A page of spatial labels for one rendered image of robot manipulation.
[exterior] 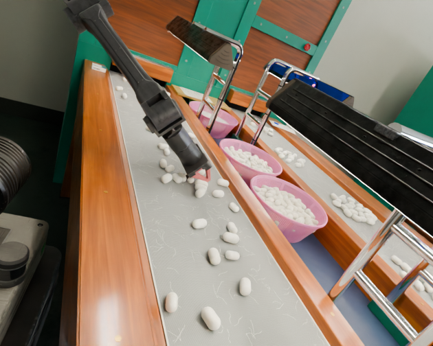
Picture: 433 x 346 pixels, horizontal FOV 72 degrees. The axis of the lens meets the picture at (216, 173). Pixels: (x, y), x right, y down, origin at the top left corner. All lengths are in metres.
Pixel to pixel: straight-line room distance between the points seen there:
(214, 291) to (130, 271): 0.16
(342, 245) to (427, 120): 2.64
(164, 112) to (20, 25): 1.94
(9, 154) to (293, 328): 0.62
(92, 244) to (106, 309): 0.12
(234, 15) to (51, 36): 1.33
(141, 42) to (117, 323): 1.42
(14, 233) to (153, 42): 1.12
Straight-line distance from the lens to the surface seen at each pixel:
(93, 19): 0.89
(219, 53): 0.93
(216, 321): 0.51
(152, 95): 0.72
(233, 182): 0.89
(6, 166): 0.67
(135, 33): 1.67
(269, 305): 0.62
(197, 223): 0.67
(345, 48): 3.31
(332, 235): 1.03
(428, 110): 3.56
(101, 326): 0.45
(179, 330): 0.50
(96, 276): 0.49
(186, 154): 0.76
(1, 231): 0.98
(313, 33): 2.06
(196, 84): 1.78
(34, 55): 2.58
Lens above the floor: 1.14
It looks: 24 degrees down
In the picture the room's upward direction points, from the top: 25 degrees clockwise
